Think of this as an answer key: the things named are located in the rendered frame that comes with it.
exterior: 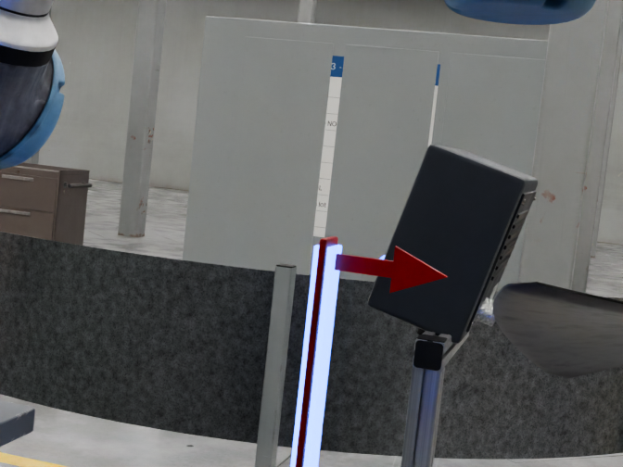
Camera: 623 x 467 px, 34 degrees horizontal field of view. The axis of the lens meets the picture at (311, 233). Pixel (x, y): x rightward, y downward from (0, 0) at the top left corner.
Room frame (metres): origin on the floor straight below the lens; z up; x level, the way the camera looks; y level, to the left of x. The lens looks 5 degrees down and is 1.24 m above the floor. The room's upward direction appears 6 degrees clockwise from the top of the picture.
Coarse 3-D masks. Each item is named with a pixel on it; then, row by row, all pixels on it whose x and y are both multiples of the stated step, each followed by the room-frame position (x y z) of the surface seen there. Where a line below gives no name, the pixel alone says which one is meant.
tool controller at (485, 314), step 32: (448, 160) 1.08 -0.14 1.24; (480, 160) 1.12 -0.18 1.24; (416, 192) 1.09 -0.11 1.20; (448, 192) 1.08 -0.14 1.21; (480, 192) 1.07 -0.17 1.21; (512, 192) 1.06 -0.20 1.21; (416, 224) 1.09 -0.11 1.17; (448, 224) 1.08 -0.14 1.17; (480, 224) 1.07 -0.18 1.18; (512, 224) 1.08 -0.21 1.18; (416, 256) 1.09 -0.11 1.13; (448, 256) 1.08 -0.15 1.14; (480, 256) 1.07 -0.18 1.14; (384, 288) 1.10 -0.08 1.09; (416, 288) 1.09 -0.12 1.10; (448, 288) 1.08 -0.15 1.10; (480, 288) 1.07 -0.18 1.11; (416, 320) 1.09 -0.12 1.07; (448, 320) 1.08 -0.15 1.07; (480, 320) 1.11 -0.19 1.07
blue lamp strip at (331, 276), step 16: (336, 272) 0.53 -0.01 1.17; (336, 288) 0.53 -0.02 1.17; (320, 320) 0.52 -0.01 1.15; (320, 336) 0.51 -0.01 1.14; (320, 352) 0.51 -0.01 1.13; (320, 368) 0.52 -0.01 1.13; (320, 384) 0.52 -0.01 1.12; (320, 400) 0.52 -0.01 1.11; (320, 416) 0.53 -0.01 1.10; (320, 432) 0.53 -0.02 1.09; (304, 464) 0.52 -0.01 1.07
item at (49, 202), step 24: (24, 168) 7.26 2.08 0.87; (48, 168) 7.45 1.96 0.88; (0, 192) 7.04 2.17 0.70; (24, 192) 7.00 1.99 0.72; (48, 192) 6.96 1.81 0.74; (72, 192) 7.16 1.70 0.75; (0, 216) 7.03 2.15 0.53; (24, 216) 6.99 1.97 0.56; (48, 216) 6.95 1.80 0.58; (72, 216) 7.19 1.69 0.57; (72, 240) 7.22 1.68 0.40
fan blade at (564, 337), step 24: (504, 288) 0.42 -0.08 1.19; (528, 288) 0.41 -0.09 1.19; (552, 288) 0.40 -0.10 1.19; (504, 312) 0.48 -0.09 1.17; (528, 312) 0.47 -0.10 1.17; (552, 312) 0.45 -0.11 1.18; (576, 312) 0.44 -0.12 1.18; (600, 312) 0.43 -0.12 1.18; (528, 336) 0.53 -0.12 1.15; (552, 336) 0.53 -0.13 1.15; (576, 336) 0.52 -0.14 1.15; (600, 336) 0.52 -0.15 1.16; (552, 360) 0.58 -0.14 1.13; (576, 360) 0.58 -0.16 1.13; (600, 360) 0.58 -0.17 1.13
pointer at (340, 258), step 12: (396, 252) 0.51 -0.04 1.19; (336, 264) 0.52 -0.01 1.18; (348, 264) 0.52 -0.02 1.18; (360, 264) 0.52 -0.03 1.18; (372, 264) 0.52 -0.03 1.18; (384, 264) 0.52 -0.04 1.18; (396, 264) 0.51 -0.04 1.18; (408, 264) 0.51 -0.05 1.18; (420, 264) 0.51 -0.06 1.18; (384, 276) 0.52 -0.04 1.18; (396, 276) 0.51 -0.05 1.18; (408, 276) 0.51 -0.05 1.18; (420, 276) 0.51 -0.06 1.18; (432, 276) 0.51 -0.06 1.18; (444, 276) 0.51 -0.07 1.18; (396, 288) 0.51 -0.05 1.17
